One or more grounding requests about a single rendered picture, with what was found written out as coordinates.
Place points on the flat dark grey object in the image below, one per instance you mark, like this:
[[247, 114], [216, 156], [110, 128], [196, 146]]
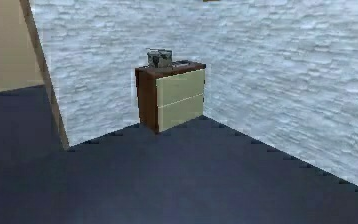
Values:
[[181, 63]]

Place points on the grey box-shaped object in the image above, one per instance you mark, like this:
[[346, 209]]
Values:
[[159, 58]]

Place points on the brown chest with cream drawers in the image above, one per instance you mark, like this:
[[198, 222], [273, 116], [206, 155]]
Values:
[[173, 100]]

